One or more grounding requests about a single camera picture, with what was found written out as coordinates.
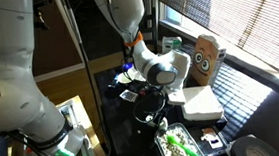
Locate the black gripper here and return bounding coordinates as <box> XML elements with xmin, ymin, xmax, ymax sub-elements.
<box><xmin>137</xmin><ymin>86</ymin><xmax>168</xmax><ymax>133</ymax></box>

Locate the clear plastic food container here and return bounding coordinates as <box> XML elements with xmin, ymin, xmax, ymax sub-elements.
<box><xmin>154</xmin><ymin>122</ymin><xmax>204</xmax><ymax>156</ymax></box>

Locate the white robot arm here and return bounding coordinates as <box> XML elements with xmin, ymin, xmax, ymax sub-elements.
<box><xmin>0</xmin><ymin>0</ymin><xmax>191</xmax><ymax>155</ymax></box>

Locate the white bowl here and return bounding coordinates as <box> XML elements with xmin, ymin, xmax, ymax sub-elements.
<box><xmin>117</xmin><ymin>73</ymin><xmax>134</xmax><ymax>84</ymax></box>

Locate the green plastic spoon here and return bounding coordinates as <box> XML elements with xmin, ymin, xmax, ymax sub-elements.
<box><xmin>166</xmin><ymin>136</ymin><xmax>199</xmax><ymax>156</ymax></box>

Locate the blue round lid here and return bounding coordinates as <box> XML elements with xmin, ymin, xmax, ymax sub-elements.
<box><xmin>123</xmin><ymin>63</ymin><xmax>134</xmax><ymax>71</ymax></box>

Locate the white foam block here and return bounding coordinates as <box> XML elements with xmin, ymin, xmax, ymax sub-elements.
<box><xmin>181</xmin><ymin>86</ymin><xmax>224</xmax><ymax>121</ymax></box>

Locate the white green carton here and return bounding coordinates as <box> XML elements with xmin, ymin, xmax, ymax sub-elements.
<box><xmin>162</xmin><ymin>37</ymin><xmax>182</xmax><ymax>54</ymax></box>

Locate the black plastic tray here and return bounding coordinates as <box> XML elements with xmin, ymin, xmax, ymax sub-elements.
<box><xmin>189</xmin><ymin>126</ymin><xmax>228</xmax><ymax>156</ymax></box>

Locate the brown paper bag with face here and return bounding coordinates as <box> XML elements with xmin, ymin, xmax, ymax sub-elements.
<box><xmin>190</xmin><ymin>35</ymin><xmax>227</xmax><ymax>86</ymax></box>

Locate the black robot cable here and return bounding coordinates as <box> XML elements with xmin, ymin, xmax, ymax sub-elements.
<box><xmin>131</xmin><ymin>89</ymin><xmax>169</xmax><ymax>126</ymax></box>

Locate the grey duct tape roll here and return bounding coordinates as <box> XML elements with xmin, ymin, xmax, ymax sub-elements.
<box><xmin>229</xmin><ymin>136</ymin><xmax>279</xmax><ymax>156</ymax></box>

